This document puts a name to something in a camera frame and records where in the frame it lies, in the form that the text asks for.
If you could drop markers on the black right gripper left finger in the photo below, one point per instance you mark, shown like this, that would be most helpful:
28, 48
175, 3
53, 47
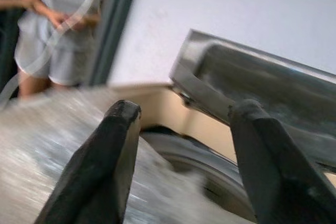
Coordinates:
105, 155

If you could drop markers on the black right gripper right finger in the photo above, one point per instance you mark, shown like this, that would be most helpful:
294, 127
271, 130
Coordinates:
275, 161

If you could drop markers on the top-load washing machine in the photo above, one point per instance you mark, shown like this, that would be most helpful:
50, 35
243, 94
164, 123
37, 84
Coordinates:
52, 140

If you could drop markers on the washing machine lid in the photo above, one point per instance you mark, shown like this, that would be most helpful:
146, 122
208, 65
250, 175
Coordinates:
262, 77

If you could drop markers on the person in grey clothes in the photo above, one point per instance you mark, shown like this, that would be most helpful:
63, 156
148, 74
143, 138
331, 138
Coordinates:
56, 27

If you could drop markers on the dark door frame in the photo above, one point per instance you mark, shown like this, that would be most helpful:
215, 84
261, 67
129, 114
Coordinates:
116, 24

